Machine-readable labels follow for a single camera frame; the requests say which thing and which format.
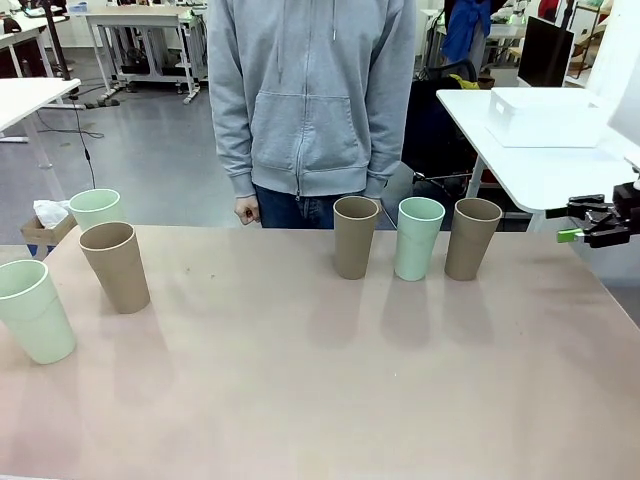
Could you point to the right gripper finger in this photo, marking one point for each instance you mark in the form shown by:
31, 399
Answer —
585, 205
607, 230

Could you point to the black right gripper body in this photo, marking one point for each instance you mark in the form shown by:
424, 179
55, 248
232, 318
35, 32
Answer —
629, 210

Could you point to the brown plastic cup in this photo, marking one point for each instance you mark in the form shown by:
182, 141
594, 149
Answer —
356, 245
117, 275
470, 250

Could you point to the pale green plastic cup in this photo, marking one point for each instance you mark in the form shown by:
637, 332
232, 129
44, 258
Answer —
417, 250
35, 320
95, 212

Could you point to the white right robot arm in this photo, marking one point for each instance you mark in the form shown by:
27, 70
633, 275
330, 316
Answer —
627, 130

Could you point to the person's right forearm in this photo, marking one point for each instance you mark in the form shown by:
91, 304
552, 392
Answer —
230, 160

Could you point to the person's left forearm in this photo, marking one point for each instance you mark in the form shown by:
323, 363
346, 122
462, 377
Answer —
387, 155

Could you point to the white plastic basket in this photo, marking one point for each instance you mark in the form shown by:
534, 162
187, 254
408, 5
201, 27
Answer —
545, 107

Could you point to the person's right hand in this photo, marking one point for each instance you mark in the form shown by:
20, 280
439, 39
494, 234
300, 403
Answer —
247, 212

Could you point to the white side table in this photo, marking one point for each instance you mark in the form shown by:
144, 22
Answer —
540, 175

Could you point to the black computer monitor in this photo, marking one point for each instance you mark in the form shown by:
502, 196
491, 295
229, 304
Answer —
545, 50

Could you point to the black chair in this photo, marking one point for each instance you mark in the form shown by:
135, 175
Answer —
435, 130

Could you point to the yellow cloth item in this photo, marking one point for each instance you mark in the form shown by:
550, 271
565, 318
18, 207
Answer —
462, 82

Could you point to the blue jacket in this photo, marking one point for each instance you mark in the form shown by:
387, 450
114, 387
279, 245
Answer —
467, 30

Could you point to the person in grey hoodie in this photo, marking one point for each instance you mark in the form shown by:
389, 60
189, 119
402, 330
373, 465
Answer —
310, 100

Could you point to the crumpled white tissue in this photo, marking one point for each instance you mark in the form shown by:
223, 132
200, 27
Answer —
47, 212

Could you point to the small cardboard box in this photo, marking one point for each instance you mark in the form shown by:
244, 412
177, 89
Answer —
40, 234

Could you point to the black stand pole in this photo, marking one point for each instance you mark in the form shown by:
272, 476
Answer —
57, 45

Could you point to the white rounded table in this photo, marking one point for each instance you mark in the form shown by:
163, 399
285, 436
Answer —
25, 100

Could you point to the white office desk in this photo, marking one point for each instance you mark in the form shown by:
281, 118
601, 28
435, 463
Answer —
30, 30

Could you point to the white metal frame desk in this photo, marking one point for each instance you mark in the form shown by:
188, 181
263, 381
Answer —
135, 17

